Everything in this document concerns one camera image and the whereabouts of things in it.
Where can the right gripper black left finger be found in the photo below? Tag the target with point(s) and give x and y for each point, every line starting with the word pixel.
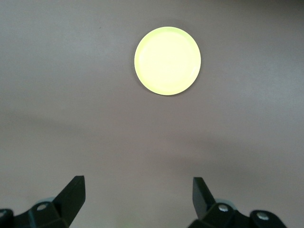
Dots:
pixel 71 197

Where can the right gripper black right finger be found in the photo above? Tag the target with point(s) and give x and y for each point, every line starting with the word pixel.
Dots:
pixel 204 202

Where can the yellow round plate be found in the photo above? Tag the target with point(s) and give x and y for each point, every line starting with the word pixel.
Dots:
pixel 167 61

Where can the brown table mat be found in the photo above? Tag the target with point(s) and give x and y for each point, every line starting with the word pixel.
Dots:
pixel 71 95

